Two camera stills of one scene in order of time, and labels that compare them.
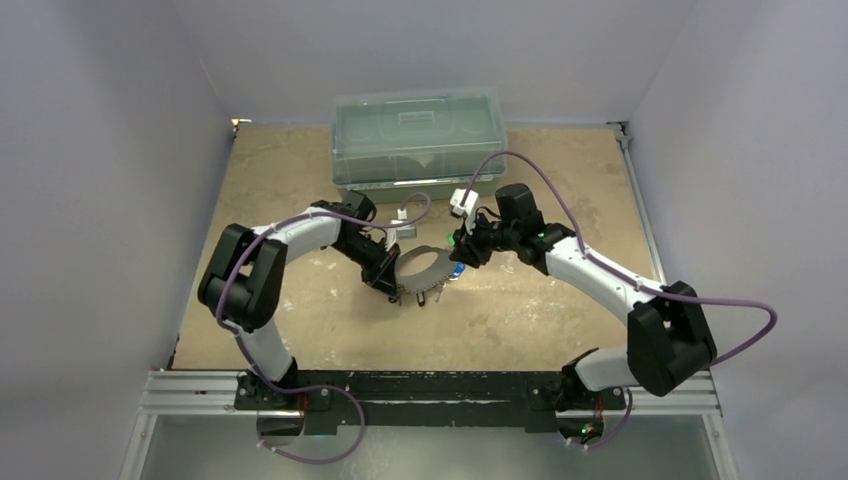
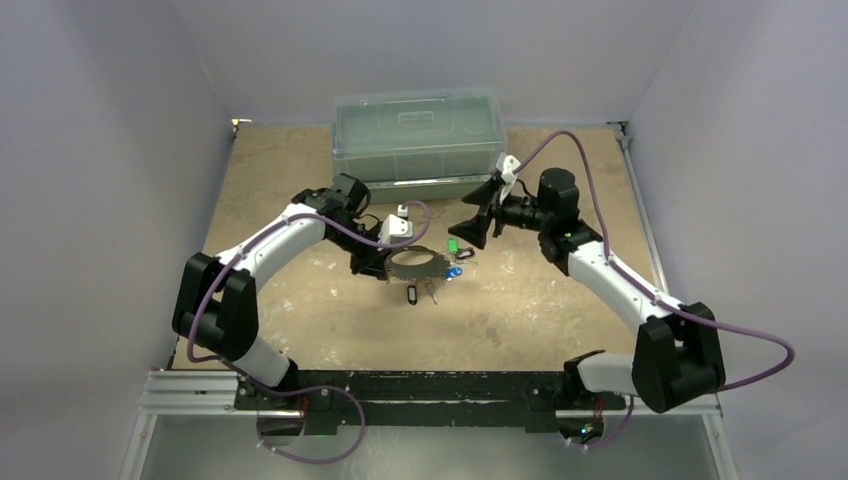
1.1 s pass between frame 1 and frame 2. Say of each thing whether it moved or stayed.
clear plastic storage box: stayed
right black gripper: moved
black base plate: stayed
